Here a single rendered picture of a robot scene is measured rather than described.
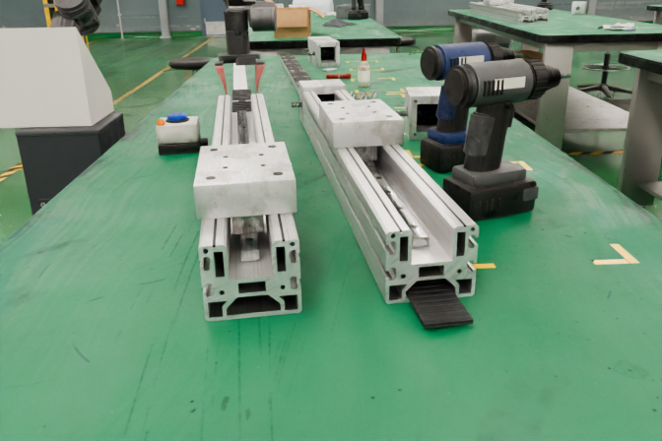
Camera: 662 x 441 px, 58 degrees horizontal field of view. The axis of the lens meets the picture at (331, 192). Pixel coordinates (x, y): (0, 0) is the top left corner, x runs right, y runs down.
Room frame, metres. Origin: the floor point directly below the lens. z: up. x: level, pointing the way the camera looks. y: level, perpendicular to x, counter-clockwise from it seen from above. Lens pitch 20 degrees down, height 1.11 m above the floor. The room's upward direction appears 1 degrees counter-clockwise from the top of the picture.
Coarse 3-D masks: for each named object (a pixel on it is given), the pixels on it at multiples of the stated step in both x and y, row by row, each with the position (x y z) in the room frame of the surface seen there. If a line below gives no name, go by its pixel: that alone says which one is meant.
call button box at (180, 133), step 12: (168, 120) 1.18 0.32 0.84; (180, 120) 1.18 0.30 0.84; (192, 120) 1.19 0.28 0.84; (156, 132) 1.15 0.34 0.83; (168, 132) 1.15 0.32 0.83; (180, 132) 1.16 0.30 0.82; (192, 132) 1.16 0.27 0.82; (168, 144) 1.16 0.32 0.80; (180, 144) 1.16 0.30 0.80; (192, 144) 1.16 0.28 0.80; (204, 144) 1.19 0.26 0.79
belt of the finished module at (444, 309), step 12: (420, 288) 0.58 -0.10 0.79; (432, 288) 0.58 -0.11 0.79; (444, 288) 0.58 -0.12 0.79; (420, 300) 0.55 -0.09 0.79; (432, 300) 0.55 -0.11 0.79; (444, 300) 0.55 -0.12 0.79; (456, 300) 0.55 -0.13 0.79; (420, 312) 0.53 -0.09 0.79; (432, 312) 0.53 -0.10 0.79; (444, 312) 0.53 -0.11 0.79; (456, 312) 0.53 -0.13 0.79; (468, 312) 0.53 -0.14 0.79; (432, 324) 0.51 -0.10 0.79; (444, 324) 0.51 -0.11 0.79; (456, 324) 0.51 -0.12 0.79
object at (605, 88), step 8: (408, 40) 5.65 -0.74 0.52; (608, 56) 5.55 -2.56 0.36; (168, 64) 4.35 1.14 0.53; (176, 64) 4.27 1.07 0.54; (184, 64) 4.25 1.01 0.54; (192, 64) 4.25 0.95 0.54; (200, 64) 4.27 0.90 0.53; (592, 64) 5.76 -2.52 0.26; (600, 64) 5.76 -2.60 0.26; (608, 64) 5.55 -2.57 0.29; (192, 72) 4.41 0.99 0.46; (584, 88) 5.55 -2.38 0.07; (592, 88) 5.54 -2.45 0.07; (600, 88) 5.54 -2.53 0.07; (608, 88) 5.52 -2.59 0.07; (616, 88) 5.49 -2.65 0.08; (608, 96) 5.28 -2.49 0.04
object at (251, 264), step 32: (224, 96) 1.31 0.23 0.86; (256, 96) 1.30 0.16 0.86; (224, 128) 1.02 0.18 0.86; (256, 128) 1.02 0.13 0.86; (224, 224) 0.59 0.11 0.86; (288, 224) 0.58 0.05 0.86; (224, 256) 0.54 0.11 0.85; (256, 256) 0.58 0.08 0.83; (288, 256) 0.55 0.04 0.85; (224, 288) 0.54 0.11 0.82; (256, 288) 0.55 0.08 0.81; (288, 288) 0.55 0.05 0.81
